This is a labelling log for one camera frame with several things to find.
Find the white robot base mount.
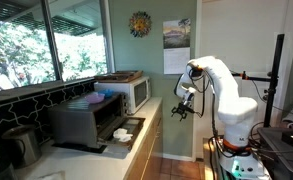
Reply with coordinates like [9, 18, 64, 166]
[218, 146, 271, 180]

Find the wooden serving tray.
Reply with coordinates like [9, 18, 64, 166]
[94, 69, 144, 84]

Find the crumpled white cloth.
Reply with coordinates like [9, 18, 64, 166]
[112, 128, 134, 143]

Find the black clamp arm orange joint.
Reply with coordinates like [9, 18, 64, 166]
[230, 70, 274, 83]

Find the white door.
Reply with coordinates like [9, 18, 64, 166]
[199, 0, 290, 161]

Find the black cable bundle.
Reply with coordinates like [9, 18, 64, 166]
[247, 120, 289, 158]

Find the colourful sun wall ornament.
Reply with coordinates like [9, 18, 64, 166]
[128, 10, 153, 38]

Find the white microwave oven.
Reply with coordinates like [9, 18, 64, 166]
[93, 75, 152, 115]

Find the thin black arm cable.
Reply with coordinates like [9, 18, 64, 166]
[188, 68, 208, 118]

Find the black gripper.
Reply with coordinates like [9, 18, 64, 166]
[171, 98, 196, 122]

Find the large kitchen window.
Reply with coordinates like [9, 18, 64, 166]
[0, 0, 116, 94]

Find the flat black mat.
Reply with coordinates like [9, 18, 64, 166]
[51, 142, 108, 155]

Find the black camera stand pole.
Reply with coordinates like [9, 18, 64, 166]
[263, 33, 286, 129]

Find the wide wooden drawer front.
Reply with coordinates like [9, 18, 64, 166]
[132, 128, 155, 174]

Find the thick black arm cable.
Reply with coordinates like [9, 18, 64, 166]
[204, 71, 220, 144]

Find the black equipment case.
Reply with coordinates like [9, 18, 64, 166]
[257, 126, 293, 180]

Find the wall calendar with landscape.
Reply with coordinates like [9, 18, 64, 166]
[162, 18, 192, 75]

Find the blue plastic bowl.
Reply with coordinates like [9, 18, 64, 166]
[99, 88, 116, 99]

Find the stainless steel kettle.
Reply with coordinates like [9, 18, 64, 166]
[0, 124, 43, 168]

